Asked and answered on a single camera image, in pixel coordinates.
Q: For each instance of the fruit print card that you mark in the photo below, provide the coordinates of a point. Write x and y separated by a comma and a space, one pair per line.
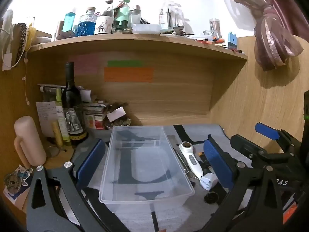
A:
89, 121

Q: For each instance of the white handheld facial massager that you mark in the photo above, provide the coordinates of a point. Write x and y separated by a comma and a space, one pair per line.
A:
190, 159

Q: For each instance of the white travel adapter plug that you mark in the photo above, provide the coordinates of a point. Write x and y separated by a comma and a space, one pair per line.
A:
208, 181

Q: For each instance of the glass bottle with blue liquid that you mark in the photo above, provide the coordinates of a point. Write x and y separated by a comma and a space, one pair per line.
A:
85, 27

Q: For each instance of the blue small box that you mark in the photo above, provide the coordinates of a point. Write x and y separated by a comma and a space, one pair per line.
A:
232, 41

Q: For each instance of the black and orange small tool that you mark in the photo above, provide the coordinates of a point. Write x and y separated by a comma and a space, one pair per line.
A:
205, 162

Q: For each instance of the red small box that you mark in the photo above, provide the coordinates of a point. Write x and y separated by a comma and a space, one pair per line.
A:
99, 123

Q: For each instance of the silver metal nail clipper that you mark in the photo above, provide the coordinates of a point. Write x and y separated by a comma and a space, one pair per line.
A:
181, 159

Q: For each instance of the small clear bottle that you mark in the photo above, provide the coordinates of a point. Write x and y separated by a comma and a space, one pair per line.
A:
135, 15

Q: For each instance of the rolled printed paper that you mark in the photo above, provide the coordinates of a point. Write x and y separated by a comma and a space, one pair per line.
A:
48, 87

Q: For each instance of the black round cap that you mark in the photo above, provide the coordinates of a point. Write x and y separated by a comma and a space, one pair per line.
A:
211, 197

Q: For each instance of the green pump bottle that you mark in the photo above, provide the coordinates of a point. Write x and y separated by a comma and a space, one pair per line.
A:
123, 15

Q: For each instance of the handwritten paper note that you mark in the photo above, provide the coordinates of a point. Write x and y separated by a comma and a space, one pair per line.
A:
45, 118

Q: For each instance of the stack of books and papers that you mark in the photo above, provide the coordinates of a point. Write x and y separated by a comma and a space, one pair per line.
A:
94, 108

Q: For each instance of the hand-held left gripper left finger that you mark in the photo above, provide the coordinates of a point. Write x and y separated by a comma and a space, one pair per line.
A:
90, 162

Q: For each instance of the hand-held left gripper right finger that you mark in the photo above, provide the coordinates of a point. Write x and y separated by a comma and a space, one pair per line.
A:
217, 164

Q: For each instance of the white bowl of beads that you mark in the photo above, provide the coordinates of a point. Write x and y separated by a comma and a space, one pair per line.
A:
120, 123

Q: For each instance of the green sticky note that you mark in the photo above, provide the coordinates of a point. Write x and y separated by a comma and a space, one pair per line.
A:
124, 63

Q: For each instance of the pink cylindrical mug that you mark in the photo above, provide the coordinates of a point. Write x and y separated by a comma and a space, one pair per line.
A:
29, 137

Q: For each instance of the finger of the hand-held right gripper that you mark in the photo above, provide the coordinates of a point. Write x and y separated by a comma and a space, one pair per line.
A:
266, 131
248, 148

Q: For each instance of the white label glass bottle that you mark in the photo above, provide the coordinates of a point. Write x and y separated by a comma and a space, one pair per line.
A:
103, 24

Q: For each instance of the dark wine bottle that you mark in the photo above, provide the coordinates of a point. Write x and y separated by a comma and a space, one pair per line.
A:
71, 101

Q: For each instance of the light blue bottle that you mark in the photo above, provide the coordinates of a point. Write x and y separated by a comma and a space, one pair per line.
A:
69, 20

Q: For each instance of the pink sticky note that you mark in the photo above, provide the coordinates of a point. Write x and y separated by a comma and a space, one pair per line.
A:
83, 64

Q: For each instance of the pink tied curtain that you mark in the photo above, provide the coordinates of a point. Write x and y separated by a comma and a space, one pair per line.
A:
270, 41

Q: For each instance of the clear jar with tools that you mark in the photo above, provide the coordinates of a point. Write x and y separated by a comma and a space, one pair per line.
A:
170, 14

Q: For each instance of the white charger block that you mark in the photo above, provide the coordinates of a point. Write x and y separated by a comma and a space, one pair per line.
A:
7, 61

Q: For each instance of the white blank card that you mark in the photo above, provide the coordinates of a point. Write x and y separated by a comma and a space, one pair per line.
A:
115, 114

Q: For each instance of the wooden shelf board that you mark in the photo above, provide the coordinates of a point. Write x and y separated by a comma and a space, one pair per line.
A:
120, 42

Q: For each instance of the yellow tube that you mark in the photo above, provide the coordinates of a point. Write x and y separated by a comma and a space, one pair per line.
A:
57, 135

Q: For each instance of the grey printed mat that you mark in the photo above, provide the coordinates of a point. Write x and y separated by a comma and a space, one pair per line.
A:
198, 131

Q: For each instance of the shiny metallic cylinder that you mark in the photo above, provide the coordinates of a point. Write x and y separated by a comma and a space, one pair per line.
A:
214, 25

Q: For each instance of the orange sticky note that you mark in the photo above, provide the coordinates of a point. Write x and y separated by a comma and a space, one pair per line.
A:
129, 75

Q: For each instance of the clear flat lidded container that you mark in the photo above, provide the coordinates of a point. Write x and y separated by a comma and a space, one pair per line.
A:
146, 28

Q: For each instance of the clear plastic storage box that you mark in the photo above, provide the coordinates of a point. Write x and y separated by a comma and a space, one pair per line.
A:
144, 164

